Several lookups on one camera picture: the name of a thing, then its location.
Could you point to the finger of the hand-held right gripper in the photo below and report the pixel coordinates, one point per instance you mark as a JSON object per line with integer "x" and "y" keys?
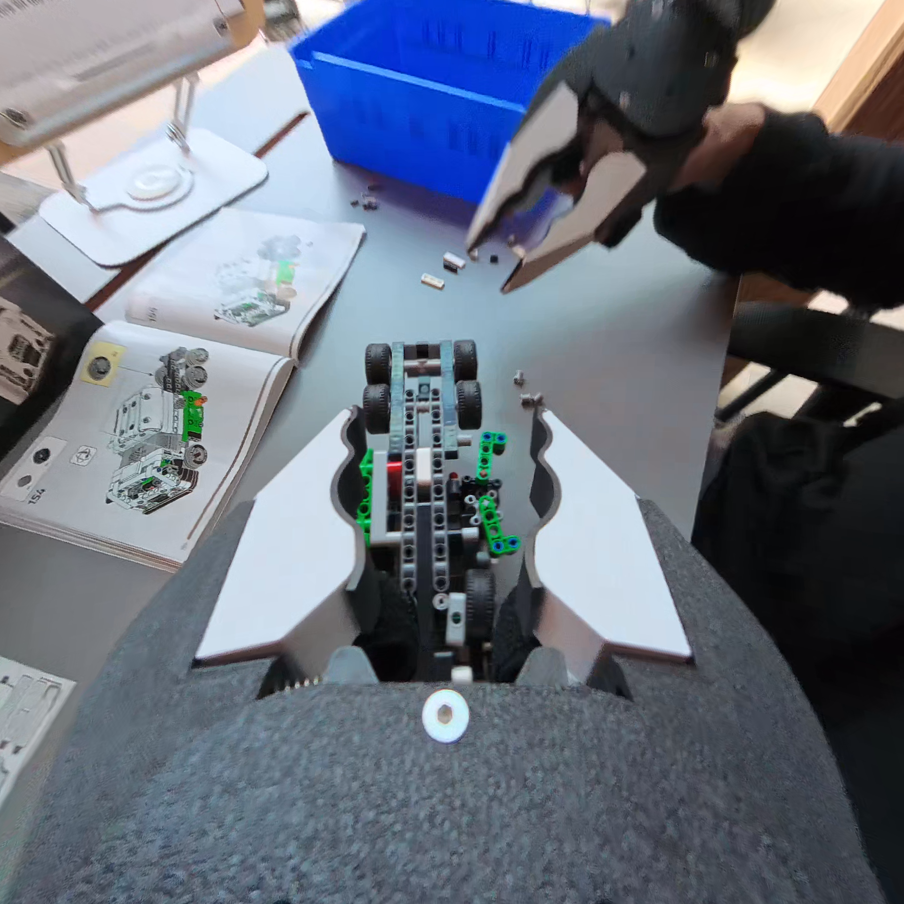
{"x": 590, "y": 215}
{"x": 526, "y": 162}

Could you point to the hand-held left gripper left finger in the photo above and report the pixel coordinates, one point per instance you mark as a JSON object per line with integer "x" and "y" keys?
{"x": 282, "y": 565}

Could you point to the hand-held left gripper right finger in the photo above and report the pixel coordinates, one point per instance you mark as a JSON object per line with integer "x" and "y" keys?
{"x": 607, "y": 565}

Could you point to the lego truck chassis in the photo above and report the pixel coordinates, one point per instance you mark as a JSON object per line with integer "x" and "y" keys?
{"x": 424, "y": 494}

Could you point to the person's right forearm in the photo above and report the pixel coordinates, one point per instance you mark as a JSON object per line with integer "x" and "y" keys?
{"x": 798, "y": 212}

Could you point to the white and black lego piece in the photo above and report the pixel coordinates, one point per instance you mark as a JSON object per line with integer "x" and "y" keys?
{"x": 454, "y": 261}

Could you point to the small black lego pieces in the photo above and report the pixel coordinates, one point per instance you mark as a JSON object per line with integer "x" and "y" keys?
{"x": 367, "y": 201}

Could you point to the lego instruction booklet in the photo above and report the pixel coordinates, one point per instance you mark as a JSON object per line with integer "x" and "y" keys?
{"x": 240, "y": 395}

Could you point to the black lego box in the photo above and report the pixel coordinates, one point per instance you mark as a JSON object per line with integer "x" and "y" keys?
{"x": 42, "y": 311}

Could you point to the person's right hand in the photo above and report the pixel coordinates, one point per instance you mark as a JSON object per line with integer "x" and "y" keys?
{"x": 720, "y": 145}

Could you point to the blue plastic bin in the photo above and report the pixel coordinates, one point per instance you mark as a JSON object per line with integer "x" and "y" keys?
{"x": 409, "y": 99}

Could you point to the black chair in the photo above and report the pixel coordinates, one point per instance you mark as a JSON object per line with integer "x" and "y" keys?
{"x": 812, "y": 353}

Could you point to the white sticker sheet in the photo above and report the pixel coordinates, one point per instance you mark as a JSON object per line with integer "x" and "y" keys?
{"x": 28, "y": 706}

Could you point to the white desk lamp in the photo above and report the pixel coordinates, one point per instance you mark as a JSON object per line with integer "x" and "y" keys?
{"x": 212, "y": 169}

